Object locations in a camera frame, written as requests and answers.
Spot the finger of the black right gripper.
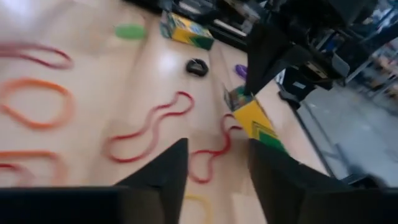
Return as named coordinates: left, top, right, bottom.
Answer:
left=245, top=25, right=282, bottom=95
left=248, top=39, right=312, bottom=95

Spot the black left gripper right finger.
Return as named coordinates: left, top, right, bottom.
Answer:
left=248, top=139, right=398, bottom=224

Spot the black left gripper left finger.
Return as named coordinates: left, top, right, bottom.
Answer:
left=0, top=138, right=190, bottom=224

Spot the yellow green Crayola crayon box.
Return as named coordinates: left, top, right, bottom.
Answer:
left=159, top=11, right=215, bottom=51
left=223, top=84, right=289, bottom=154

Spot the black coil wristband keychain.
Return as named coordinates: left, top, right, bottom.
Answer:
left=185, top=58, right=210, bottom=78

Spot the red rubber band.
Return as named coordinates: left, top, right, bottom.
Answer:
left=188, top=113, right=244, bottom=185
left=104, top=90, right=196, bottom=164
left=0, top=162, right=35, bottom=186
left=0, top=42, right=75, bottom=70

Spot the yellow rubber band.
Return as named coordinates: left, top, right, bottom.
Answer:
left=183, top=194, right=215, bottom=224

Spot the orange rubber band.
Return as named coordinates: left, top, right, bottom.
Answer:
left=0, top=77, right=76, bottom=131
left=0, top=150, right=68, bottom=187

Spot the purple coil wristband keychain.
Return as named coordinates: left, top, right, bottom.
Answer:
left=234, top=63, right=249, bottom=80

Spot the green coil wristband keychain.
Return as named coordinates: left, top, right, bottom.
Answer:
left=114, top=23, right=147, bottom=40

